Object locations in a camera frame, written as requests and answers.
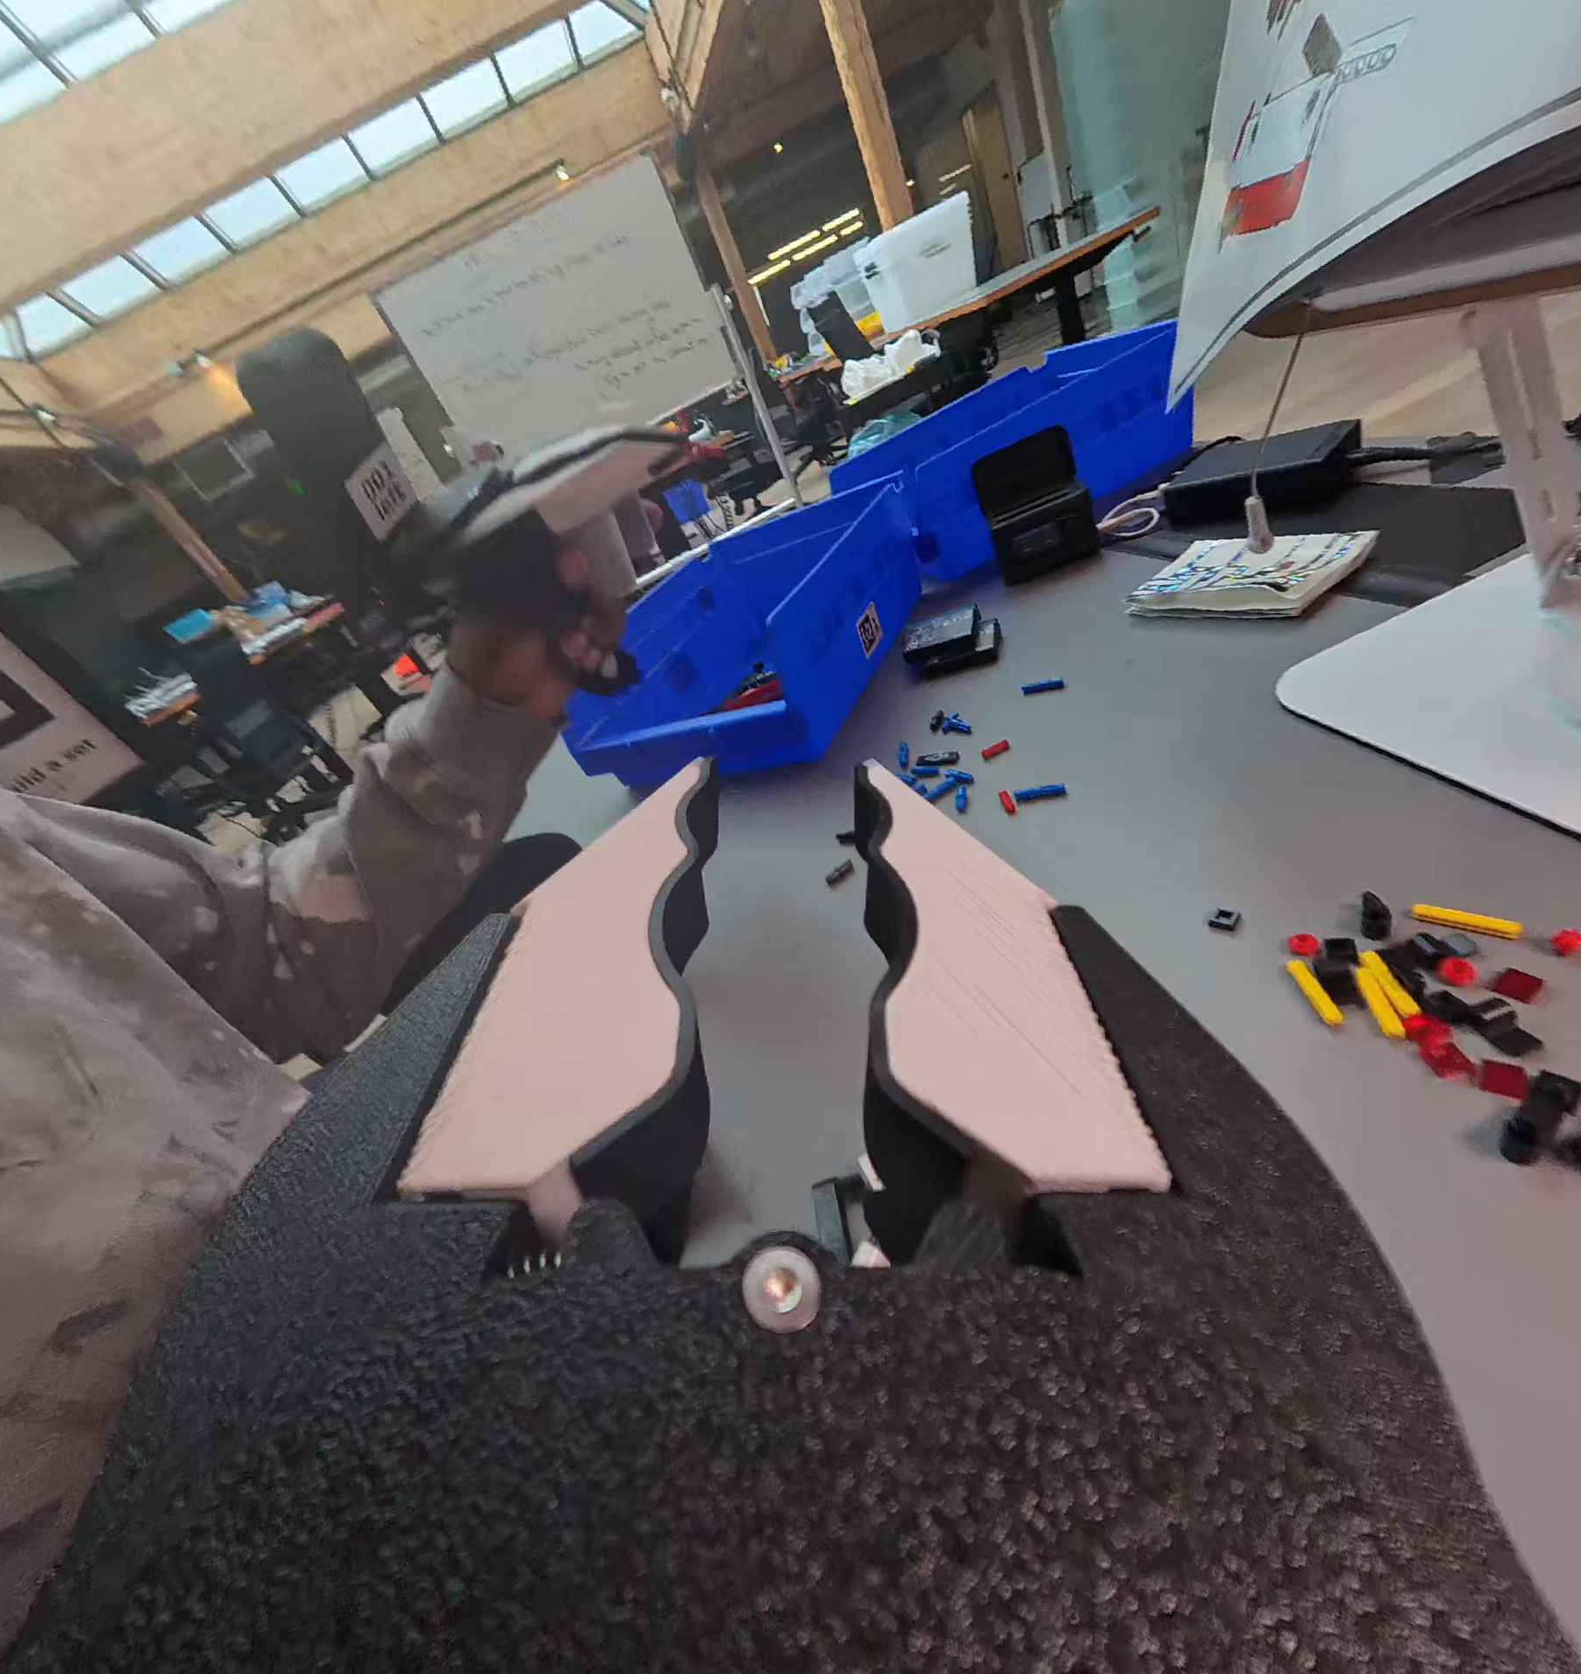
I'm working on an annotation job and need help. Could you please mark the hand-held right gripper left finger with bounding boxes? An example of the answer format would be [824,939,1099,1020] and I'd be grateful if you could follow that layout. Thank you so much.
[396,755,718,1263]

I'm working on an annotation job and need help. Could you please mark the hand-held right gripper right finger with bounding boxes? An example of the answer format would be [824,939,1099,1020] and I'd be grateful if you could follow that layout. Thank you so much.
[852,761,1174,1263]

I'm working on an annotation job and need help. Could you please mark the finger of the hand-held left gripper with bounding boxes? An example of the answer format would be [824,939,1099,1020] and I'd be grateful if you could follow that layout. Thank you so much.
[463,424,696,538]

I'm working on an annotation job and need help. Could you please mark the person's left forearm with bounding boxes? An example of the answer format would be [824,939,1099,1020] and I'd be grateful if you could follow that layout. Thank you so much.
[232,653,570,1061]

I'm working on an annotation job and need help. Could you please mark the grey desk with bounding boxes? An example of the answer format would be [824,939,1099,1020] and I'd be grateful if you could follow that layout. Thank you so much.
[501,432,1581,1674]

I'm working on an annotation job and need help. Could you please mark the wooden background desk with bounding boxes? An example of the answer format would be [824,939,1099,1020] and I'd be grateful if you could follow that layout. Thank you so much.
[921,209,1164,380]

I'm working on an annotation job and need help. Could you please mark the person's left hand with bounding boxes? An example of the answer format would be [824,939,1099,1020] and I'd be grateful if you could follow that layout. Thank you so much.
[447,542,635,718]

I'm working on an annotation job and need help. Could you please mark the whiteboard on stand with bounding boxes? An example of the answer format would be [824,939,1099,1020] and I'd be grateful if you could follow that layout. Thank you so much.
[374,153,805,509]

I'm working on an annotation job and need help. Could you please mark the blue bin with square tag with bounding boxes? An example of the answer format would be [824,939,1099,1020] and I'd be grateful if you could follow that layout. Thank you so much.
[562,477,925,789]

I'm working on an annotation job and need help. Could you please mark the pile of blue black pins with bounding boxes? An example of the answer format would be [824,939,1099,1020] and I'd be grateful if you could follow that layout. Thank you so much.
[826,676,1069,894]

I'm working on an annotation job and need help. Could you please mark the white plastic bags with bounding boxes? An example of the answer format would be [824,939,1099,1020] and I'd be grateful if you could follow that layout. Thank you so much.
[842,329,941,400]

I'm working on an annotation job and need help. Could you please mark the clear storage boxes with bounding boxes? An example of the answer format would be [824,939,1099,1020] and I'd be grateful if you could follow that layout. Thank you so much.
[854,193,978,331]

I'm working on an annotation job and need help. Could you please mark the black charger case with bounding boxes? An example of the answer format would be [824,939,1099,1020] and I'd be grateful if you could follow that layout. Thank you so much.
[970,428,1103,586]

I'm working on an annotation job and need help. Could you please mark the pile of yellow red pieces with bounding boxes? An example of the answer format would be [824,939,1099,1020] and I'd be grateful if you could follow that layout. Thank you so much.
[1205,888,1581,1174]

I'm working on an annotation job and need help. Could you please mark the person's grey sweatshirt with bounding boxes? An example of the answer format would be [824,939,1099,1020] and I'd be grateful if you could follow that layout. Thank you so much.
[0,752,347,1650]

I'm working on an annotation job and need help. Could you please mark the white book stand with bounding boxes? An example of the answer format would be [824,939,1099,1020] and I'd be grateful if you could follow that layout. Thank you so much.
[1241,195,1581,858]

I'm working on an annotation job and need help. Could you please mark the shiny sticker sheet packet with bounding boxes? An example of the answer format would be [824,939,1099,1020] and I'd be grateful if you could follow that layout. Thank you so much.
[1124,528,1379,619]

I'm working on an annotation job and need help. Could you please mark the blue storage bin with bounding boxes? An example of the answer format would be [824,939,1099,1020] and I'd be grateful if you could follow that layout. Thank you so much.
[830,319,1197,586]

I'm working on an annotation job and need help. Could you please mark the black power adapter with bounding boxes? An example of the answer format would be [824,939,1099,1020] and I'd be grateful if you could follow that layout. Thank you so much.
[1162,418,1363,526]

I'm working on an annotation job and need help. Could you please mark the instruction manual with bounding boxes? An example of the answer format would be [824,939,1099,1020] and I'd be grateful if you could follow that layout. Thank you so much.
[1168,0,1581,410]

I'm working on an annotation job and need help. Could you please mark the black power cable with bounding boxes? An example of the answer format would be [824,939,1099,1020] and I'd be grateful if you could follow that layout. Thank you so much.
[1351,438,1517,471]

